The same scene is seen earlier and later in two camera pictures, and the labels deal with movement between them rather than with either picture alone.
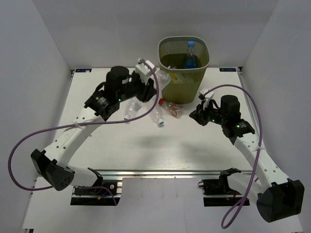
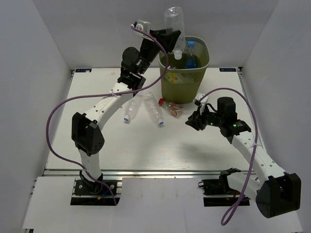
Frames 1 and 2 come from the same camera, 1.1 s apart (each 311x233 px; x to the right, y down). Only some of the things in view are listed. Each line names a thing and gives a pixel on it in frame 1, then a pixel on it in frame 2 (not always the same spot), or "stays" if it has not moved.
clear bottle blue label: (190, 62) stays
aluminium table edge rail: (169, 173) stays
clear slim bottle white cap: (163, 77) -> (173, 17)
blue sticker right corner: (227, 69) stays
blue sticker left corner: (83, 70) stays
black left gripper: (148, 90) -> (167, 37)
